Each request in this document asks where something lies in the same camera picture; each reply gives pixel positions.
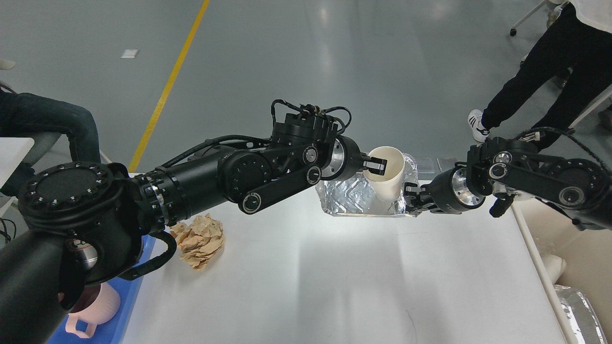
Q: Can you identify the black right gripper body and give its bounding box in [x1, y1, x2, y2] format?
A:
[423, 166, 486, 214]

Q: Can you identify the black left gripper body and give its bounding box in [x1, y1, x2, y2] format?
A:
[321, 136, 371, 181]

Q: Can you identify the white paper cup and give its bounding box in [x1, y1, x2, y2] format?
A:
[363, 146, 405, 201]

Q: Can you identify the aluminium foil tray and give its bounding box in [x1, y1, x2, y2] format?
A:
[315, 153, 418, 217]

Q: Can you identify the brown paper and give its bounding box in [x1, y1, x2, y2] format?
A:
[170, 214, 226, 271]

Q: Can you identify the pink ribbed mug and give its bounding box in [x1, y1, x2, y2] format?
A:
[64, 282, 120, 338]

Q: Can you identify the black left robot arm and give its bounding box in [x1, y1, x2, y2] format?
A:
[0, 99, 387, 344]

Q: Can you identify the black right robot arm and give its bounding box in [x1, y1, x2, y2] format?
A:
[402, 127, 612, 231]

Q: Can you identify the floor socket plate left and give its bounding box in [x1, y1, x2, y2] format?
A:
[415, 157, 437, 174]

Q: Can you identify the floor socket plate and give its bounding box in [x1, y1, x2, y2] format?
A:
[436, 157, 459, 172]
[415, 157, 437, 174]

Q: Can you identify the floor socket plate right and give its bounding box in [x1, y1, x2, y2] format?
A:
[436, 157, 459, 172]

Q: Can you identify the beige plastic bin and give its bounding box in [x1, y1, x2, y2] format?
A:
[512, 199, 612, 343]

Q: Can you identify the white office chair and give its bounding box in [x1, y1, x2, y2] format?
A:
[509, 0, 612, 128]

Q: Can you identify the person in black trousers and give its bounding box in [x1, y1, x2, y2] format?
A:
[467, 0, 612, 143]

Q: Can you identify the foil tray in beige bin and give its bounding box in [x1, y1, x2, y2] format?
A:
[554, 285, 608, 344]

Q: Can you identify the person in beige sweater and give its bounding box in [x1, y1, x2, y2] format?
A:
[0, 57, 101, 196]

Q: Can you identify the blue plastic bin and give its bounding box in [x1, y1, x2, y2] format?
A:
[45, 234, 158, 344]

